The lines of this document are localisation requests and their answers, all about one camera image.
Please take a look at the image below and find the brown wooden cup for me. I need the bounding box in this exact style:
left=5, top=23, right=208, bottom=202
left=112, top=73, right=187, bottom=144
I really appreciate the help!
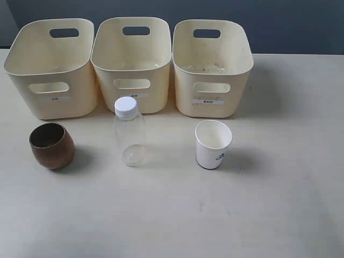
left=28, top=123, right=76, bottom=170

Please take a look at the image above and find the cream plastic bin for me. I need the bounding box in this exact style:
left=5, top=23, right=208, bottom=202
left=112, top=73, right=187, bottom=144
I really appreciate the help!
left=91, top=17, right=171, bottom=113
left=173, top=19, right=254, bottom=118
left=4, top=18, right=99, bottom=120

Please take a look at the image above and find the middle cream plastic bin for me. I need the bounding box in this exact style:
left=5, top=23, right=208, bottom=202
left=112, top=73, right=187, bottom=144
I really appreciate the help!
left=91, top=17, right=171, bottom=113

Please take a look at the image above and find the left cream plastic bin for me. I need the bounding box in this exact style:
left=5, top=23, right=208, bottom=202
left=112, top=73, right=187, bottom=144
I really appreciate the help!
left=4, top=18, right=99, bottom=120

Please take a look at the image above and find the right cream plastic bin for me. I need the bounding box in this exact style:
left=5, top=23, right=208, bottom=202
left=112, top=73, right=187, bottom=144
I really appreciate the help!
left=173, top=19, right=254, bottom=118

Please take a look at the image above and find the clear plastic bottle white cap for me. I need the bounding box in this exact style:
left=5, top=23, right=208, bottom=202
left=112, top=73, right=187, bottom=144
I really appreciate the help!
left=114, top=96, right=146, bottom=167

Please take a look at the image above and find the white paper cup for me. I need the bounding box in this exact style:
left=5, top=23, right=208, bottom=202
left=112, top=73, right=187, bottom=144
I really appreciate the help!
left=195, top=120, right=232, bottom=169

